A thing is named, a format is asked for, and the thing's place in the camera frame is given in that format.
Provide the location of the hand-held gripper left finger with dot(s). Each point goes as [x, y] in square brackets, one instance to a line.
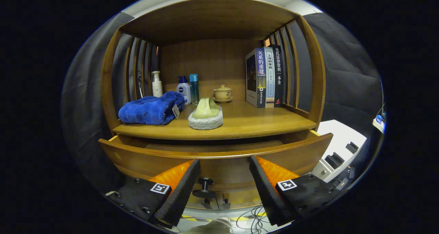
[178, 196]

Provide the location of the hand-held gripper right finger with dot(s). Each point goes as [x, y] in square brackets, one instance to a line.
[269, 196]

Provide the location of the wooden drawer with black knob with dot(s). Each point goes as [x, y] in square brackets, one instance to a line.
[223, 165]

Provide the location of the wooden countertop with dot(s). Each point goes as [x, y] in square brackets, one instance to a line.
[260, 119]

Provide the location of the wooden cabinet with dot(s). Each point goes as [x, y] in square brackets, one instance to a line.
[205, 18]

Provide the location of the blue towel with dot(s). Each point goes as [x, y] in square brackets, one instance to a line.
[147, 110]

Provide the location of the white table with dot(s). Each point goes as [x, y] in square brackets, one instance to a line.
[337, 134]

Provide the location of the small black block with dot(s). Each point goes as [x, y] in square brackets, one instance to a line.
[352, 147]

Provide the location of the white lotion bottle blue cap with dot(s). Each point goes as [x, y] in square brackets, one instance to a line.
[183, 91]

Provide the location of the clear teal bottle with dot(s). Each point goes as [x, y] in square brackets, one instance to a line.
[194, 90]

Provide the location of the white pump bottle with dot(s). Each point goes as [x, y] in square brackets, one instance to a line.
[157, 86]

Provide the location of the beige lidded teacup with saucer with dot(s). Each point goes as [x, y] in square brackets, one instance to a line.
[223, 93]

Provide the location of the book with blue spine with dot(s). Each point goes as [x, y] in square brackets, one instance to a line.
[260, 69]

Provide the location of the white side shelf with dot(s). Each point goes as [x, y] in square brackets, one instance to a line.
[379, 127]

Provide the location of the small blue object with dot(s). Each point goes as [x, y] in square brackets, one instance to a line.
[379, 119]

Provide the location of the black backdrop cloth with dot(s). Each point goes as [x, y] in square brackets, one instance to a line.
[346, 73]

